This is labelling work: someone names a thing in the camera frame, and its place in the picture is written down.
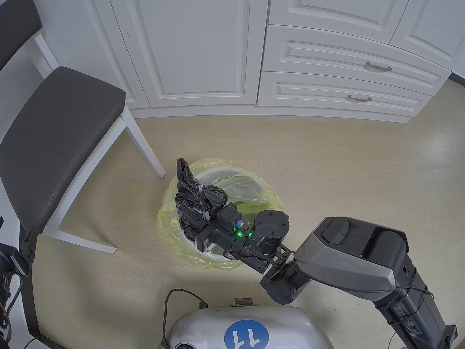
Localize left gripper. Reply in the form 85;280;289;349
0;216;39;278

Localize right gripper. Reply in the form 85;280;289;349
196;226;252;253

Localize black plastic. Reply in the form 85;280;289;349
175;157;229;242

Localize yellow plastic bag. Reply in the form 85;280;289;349
157;159;283;270

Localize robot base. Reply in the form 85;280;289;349
168;297;333;349

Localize white trash bin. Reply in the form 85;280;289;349
174;164;268;264

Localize white chair grey cushions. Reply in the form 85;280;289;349
0;0;167;254

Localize white wardrobe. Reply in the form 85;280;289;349
74;0;465;124

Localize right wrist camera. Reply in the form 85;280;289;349
217;203;243;236

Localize black cable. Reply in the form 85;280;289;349
162;289;209;349

